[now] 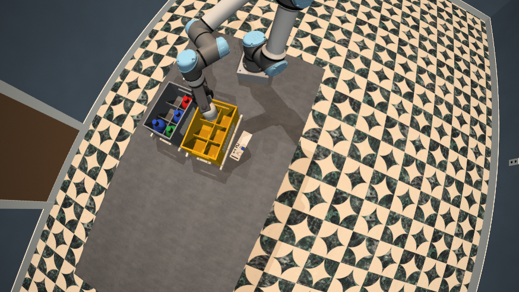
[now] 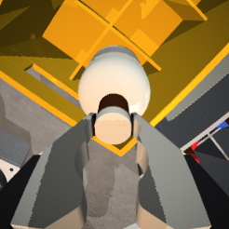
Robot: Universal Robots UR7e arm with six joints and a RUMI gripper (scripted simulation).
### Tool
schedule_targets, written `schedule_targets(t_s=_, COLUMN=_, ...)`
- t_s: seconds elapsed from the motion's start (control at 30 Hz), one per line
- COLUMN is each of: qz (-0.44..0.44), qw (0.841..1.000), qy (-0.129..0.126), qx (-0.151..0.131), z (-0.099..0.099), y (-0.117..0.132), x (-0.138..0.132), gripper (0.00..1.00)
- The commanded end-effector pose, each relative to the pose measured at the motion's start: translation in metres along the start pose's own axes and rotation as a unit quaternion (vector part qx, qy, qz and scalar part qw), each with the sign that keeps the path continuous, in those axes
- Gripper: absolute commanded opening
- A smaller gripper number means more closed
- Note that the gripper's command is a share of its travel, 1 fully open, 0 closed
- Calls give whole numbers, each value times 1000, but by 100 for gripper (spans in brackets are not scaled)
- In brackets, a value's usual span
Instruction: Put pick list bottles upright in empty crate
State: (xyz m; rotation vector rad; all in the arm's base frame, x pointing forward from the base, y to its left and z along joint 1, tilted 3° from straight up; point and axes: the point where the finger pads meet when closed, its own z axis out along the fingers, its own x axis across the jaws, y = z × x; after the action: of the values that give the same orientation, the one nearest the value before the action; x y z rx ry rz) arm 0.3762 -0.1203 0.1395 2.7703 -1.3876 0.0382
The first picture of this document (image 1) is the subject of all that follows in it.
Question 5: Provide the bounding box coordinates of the cream paper strip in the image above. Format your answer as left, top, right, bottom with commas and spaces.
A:
230, 131, 252, 161

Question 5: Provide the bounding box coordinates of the green bottle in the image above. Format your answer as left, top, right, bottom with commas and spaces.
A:
166, 126, 176, 138

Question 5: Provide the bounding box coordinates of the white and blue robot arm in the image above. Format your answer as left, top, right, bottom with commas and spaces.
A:
176, 0, 314, 113

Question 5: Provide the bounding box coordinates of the blue bottle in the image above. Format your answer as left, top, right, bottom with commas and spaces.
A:
173, 110, 184, 124
152, 119, 167, 134

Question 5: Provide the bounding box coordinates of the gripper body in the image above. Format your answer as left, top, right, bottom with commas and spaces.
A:
189, 79, 210, 99

